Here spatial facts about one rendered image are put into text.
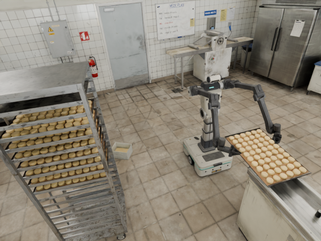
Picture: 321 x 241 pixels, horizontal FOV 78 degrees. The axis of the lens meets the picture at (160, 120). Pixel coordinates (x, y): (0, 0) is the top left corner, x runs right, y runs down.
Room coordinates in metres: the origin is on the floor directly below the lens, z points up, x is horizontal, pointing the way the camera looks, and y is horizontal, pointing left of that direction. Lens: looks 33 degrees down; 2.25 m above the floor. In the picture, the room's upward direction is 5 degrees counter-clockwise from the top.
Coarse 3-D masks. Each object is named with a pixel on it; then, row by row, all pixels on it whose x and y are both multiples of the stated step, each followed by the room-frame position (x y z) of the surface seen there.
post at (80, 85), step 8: (80, 88) 1.11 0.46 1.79; (80, 96) 1.11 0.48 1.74; (88, 104) 1.13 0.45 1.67; (88, 112) 1.11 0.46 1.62; (88, 120) 1.11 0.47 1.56; (96, 136) 1.11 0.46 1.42; (96, 144) 1.11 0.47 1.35; (104, 160) 1.11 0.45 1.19; (104, 168) 1.11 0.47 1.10; (112, 184) 1.11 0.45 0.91; (112, 192) 1.11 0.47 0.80; (120, 208) 1.13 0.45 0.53; (120, 216) 1.11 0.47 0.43
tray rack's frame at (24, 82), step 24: (0, 72) 1.47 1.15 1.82; (24, 72) 1.42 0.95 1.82; (48, 72) 1.38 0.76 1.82; (72, 72) 1.33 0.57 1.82; (0, 96) 1.04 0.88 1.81; (24, 96) 1.06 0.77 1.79; (0, 144) 1.03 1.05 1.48; (48, 192) 1.22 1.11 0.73; (48, 216) 1.03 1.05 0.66; (72, 216) 1.33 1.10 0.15; (96, 216) 1.31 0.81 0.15; (72, 240) 1.07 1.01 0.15; (96, 240) 1.06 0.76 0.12
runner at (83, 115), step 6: (78, 114) 1.13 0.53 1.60; (84, 114) 1.14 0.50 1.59; (42, 120) 1.09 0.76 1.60; (48, 120) 1.10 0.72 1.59; (54, 120) 1.10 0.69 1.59; (60, 120) 1.11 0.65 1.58; (6, 126) 1.05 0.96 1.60; (12, 126) 1.06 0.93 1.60; (18, 126) 1.06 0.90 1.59; (24, 126) 1.07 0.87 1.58
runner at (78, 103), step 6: (72, 102) 1.13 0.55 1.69; (78, 102) 1.13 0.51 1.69; (36, 108) 1.09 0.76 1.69; (42, 108) 1.09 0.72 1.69; (48, 108) 1.10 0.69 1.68; (54, 108) 1.11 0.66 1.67; (60, 108) 1.11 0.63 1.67; (0, 114) 1.05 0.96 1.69; (6, 114) 1.06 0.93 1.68; (12, 114) 1.06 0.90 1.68; (18, 114) 1.07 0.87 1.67
